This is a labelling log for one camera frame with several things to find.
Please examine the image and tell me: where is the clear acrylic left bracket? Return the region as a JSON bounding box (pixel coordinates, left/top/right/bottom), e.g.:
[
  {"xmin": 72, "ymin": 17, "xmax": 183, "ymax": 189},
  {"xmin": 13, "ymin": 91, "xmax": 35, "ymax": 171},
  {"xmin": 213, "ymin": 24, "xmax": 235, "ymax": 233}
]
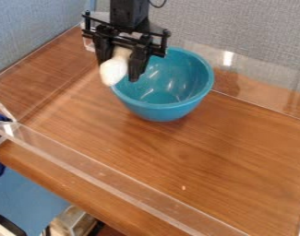
[{"xmin": 0, "ymin": 102, "xmax": 16, "ymax": 145}]

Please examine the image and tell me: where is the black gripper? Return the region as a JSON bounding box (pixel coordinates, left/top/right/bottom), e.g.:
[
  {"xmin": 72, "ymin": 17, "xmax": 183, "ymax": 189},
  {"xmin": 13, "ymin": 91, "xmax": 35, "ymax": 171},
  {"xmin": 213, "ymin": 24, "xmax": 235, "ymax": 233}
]
[{"xmin": 82, "ymin": 0, "xmax": 170, "ymax": 82}]

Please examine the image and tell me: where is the blue bowl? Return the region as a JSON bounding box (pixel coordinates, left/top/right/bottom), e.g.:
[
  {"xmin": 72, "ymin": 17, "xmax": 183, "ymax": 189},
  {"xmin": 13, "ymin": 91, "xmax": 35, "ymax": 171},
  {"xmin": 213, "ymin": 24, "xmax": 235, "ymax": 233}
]
[{"xmin": 111, "ymin": 47, "xmax": 214, "ymax": 122}]

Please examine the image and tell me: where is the grey metal object below table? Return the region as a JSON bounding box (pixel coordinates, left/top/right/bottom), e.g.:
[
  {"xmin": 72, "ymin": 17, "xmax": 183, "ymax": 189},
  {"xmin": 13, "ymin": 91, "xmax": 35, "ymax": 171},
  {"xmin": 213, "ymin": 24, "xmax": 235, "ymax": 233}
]
[{"xmin": 40, "ymin": 206, "xmax": 96, "ymax": 236}]

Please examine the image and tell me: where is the clear acrylic back barrier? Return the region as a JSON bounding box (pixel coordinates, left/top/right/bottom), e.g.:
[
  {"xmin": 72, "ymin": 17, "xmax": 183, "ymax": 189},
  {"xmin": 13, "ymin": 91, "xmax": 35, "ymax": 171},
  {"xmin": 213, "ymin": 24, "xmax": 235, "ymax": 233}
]
[{"xmin": 183, "ymin": 41, "xmax": 300, "ymax": 119}]

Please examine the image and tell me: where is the clear acrylic front barrier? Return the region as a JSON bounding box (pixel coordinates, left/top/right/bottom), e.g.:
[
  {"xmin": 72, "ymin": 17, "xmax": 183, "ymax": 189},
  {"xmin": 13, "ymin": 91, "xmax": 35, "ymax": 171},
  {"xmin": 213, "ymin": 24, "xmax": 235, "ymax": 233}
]
[{"xmin": 0, "ymin": 123, "xmax": 248, "ymax": 236}]

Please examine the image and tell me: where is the clear acrylic corner bracket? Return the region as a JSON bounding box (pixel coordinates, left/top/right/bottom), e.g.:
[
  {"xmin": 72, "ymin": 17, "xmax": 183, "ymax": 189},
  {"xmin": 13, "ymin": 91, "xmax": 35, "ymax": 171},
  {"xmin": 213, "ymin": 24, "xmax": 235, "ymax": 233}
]
[{"xmin": 79, "ymin": 20, "xmax": 98, "ymax": 53}]

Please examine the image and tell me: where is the white brown toy mushroom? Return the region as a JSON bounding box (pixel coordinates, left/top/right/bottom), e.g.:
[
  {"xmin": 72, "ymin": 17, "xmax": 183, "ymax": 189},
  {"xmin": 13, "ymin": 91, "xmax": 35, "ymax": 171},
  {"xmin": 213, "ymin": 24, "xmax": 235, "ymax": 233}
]
[{"xmin": 99, "ymin": 46, "xmax": 132, "ymax": 87}]

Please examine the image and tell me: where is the clear acrylic barrier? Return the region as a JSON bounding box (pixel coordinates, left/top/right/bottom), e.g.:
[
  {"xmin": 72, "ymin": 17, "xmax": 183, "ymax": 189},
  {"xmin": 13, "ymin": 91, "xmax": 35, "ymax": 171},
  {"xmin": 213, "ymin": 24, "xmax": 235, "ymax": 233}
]
[
  {"xmin": 183, "ymin": 41, "xmax": 300, "ymax": 119},
  {"xmin": 0, "ymin": 123, "xmax": 248, "ymax": 236}
]

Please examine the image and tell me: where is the black object bottom left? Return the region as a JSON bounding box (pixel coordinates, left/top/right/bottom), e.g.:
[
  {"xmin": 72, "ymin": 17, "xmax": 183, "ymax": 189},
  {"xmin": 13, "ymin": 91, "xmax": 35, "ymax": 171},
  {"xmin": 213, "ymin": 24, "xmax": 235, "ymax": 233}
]
[{"xmin": 0, "ymin": 215, "xmax": 27, "ymax": 236}]

